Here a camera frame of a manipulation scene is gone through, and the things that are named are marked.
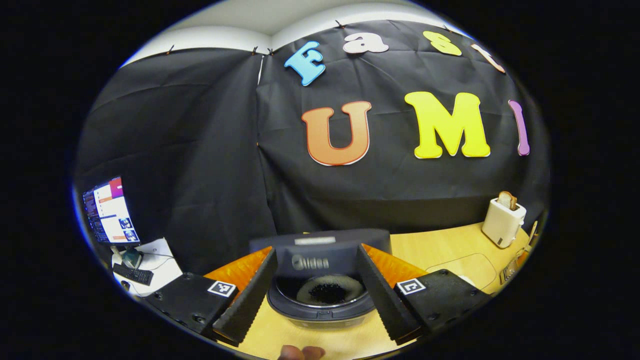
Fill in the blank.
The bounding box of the black and silver rice cooker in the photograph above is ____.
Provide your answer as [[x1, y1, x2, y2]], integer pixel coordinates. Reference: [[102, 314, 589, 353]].
[[249, 228, 393, 330]]

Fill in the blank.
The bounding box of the black keyboard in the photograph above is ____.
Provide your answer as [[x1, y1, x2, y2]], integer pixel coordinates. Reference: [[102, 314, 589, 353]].
[[112, 263, 154, 286]]

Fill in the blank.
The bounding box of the clear container of rice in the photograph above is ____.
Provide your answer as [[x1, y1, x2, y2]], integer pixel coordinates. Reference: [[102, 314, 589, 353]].
[[425, 252, 498, 296]]

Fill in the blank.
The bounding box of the computer monitor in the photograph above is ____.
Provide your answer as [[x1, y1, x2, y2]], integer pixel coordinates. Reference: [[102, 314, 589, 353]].
[[82, 176, 142, 246]]

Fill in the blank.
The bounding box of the white side table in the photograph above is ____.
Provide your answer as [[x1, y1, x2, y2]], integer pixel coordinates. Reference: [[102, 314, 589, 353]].
[[111, 237, 183, 297]]

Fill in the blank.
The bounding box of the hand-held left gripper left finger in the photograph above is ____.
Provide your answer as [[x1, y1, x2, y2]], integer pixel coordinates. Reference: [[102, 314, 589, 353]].
[[142, 246, 279, 347]]

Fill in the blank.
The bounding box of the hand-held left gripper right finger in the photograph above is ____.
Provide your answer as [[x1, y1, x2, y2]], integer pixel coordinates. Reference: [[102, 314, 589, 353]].
[[355, 244, 490, 346]]

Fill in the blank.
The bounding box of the black backdrop cloth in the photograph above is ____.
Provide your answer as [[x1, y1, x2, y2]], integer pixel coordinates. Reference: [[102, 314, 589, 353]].
[[75, 20, 551, 276]]

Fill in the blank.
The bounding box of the white toaster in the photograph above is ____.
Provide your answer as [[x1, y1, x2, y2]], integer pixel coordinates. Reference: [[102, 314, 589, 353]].
[[481, 196, 527, 249]]

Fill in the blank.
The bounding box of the wire chopstick holder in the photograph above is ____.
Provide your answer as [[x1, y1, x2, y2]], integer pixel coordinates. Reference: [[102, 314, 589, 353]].
[[500, 250, 528, 286]]

